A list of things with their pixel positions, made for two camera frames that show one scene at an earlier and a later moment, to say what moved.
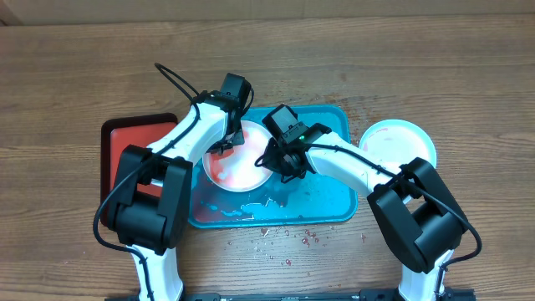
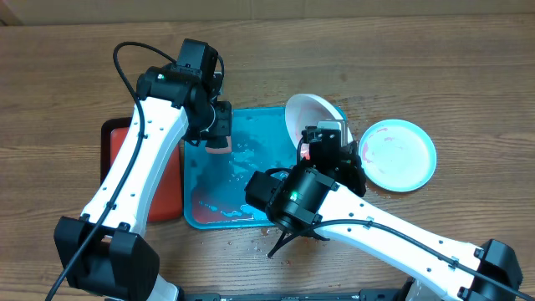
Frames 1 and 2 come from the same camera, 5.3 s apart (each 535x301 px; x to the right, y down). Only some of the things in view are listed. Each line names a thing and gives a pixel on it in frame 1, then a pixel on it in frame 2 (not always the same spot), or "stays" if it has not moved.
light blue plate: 399,141 stays
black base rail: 351,296 stays
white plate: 236,170 → 304,109
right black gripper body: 282,163 → 359,177
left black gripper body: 230,140 → 214,121
